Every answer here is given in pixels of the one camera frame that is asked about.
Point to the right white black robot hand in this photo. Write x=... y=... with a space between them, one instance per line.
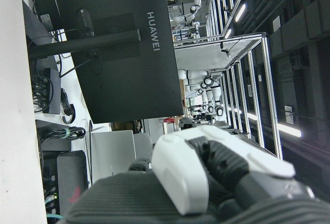
x=180 y=172

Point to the silver laptop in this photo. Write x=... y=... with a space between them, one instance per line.
x=113 y=151

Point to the black computer tower red logo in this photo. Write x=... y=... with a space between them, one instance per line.
x=69 y=172

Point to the black Huawei monitor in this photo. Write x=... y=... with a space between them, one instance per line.
x=116 y=79

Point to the long ceiling light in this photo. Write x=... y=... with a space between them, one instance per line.
x=286 y=129

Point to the black monitor stand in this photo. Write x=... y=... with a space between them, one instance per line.
x=90 y=44

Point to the aluminium profile frame cell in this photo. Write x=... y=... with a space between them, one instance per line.
x=268 y=79

